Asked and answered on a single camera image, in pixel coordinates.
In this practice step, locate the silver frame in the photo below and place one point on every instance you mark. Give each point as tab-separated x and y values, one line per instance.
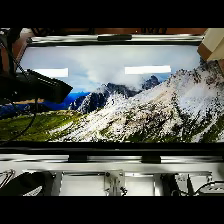
100	166

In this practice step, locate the cardboard box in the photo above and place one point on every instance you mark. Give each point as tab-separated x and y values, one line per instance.
213	41

